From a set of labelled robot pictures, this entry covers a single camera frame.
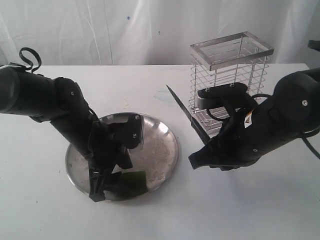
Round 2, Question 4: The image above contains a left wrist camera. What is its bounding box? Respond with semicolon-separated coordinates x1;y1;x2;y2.
100;112;145;152

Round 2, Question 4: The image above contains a chrome wire utensil holder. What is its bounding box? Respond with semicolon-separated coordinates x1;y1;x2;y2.
188;31;274;136

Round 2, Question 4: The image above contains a green jalapeno pepper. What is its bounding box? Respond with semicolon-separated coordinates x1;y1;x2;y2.
118;170;149;199

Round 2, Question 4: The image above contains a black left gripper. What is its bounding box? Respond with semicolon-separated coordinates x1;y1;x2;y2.
64;109;133;203

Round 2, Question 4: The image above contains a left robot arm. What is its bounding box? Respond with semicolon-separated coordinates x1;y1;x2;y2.
0;66;132;202

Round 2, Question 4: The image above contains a round stainless steel plate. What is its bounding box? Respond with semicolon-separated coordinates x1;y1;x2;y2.
65;113;179;201

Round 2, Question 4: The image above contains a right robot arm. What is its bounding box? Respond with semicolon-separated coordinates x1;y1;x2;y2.
189;68;320;171

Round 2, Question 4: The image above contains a white backdrop curtain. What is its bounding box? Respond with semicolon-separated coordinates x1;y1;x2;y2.
0;0;320;67

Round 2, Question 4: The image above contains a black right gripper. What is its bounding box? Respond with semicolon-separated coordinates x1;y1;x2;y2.
188;99;273;171

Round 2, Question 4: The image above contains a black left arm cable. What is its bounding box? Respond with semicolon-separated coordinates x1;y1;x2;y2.
0;47;101;126

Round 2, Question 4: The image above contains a black handled knife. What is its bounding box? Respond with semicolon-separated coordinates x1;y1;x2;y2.
166;85;211;145

